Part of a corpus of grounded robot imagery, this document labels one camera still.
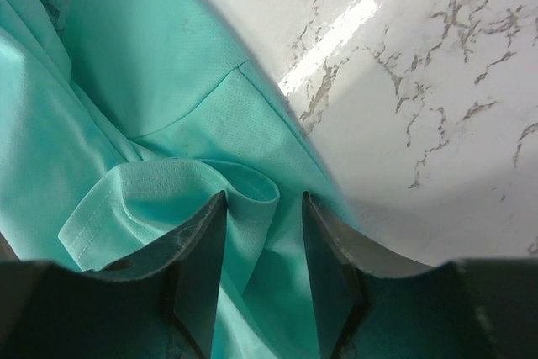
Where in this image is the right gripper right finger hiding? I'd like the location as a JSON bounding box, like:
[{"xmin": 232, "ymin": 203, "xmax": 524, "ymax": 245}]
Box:
[{"xmin": 302, "ymin": 193, "xmax": 537, "ymax": 358}]

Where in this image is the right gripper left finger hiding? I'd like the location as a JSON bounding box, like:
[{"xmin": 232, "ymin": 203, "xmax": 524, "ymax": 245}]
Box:
[{"xmin": 1, "ymin": 193, "xmax": 227, "ymax": 358}]

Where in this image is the teal t shirt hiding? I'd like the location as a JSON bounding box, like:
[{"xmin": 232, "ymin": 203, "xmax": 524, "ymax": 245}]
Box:
[{"xmin": 1, "ymin": 0, "xmax": 350, "ymax": 358}]

